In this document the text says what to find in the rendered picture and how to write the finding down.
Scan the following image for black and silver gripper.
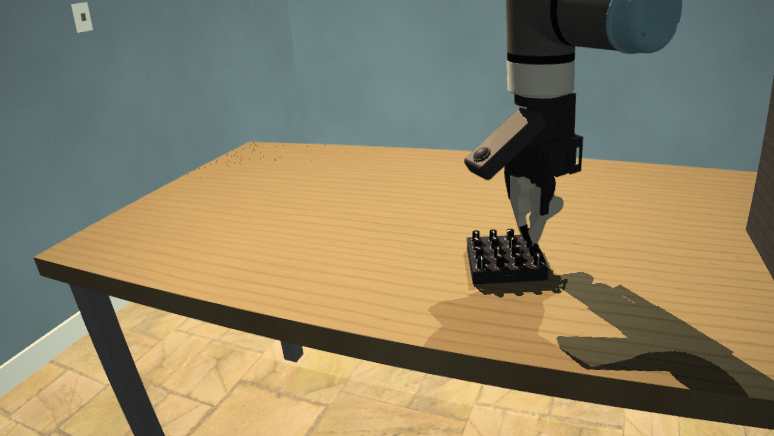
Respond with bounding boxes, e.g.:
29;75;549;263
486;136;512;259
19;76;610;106
504;92;583;244

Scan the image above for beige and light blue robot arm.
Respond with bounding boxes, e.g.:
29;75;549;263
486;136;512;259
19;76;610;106
464;0;682;180

